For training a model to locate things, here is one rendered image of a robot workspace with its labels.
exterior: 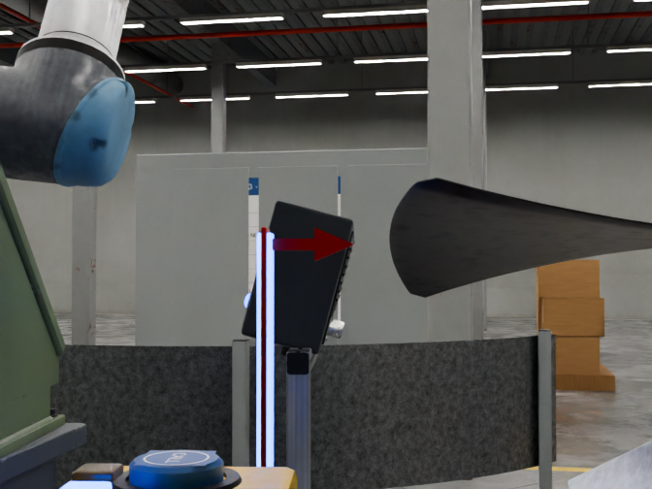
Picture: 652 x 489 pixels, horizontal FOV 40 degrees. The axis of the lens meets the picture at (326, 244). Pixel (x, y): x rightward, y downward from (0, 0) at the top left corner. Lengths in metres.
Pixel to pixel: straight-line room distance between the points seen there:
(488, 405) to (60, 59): 1.99
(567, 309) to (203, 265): 3.59
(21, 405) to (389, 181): 5.98
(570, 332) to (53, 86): 8.04
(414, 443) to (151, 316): 4.81
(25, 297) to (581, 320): 8.08
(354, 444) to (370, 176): 4.43
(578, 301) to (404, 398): 6.32
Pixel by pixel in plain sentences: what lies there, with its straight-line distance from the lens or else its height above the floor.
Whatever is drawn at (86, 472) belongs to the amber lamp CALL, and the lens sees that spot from 0.40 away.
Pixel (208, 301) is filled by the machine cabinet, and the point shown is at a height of 0.89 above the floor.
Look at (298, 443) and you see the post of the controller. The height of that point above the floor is 0.94.
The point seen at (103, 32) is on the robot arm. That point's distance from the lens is 1.03.
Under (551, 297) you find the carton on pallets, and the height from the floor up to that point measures 0.87.
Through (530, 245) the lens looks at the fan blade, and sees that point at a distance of 0.67.
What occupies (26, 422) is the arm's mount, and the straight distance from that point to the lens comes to 0.90.
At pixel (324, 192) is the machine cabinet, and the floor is 1.73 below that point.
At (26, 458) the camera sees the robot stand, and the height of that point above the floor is 0.99.
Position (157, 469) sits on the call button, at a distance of 0.38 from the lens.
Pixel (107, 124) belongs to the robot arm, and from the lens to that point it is 0.93.
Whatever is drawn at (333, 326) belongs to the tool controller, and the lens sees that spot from 1.24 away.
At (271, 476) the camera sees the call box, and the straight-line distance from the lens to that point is 0.41.
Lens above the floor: 1.16
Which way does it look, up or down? 1 degrees up
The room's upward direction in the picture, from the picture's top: straight up
